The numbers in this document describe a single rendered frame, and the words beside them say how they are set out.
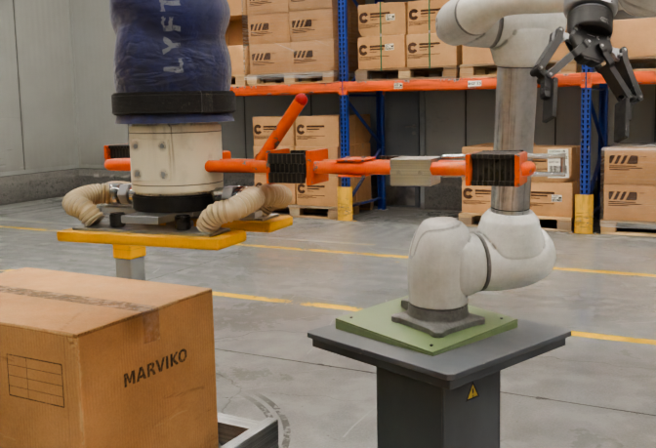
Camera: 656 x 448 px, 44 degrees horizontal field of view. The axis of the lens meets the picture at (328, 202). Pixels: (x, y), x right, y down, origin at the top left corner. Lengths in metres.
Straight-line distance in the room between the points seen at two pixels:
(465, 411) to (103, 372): 0.96
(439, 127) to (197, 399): 8.68
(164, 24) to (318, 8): 8.10
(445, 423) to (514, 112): 0.79
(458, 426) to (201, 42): 1.18
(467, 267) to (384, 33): 7.27
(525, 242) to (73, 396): 1.16
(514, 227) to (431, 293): 0.27
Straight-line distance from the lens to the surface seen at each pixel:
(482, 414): 2.19
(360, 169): 1.33
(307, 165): 1.36
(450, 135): 10.25
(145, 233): 1.43
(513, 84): 2.05
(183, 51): 1.44
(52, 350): 1.58
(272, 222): 1.51
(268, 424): 1.95
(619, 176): 8.41
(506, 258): 2.10
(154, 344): 1.68
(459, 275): 2.05
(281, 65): 9.72
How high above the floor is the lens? 1.35
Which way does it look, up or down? 7 degrees down
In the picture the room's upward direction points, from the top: 1 degrees counter-clockwise
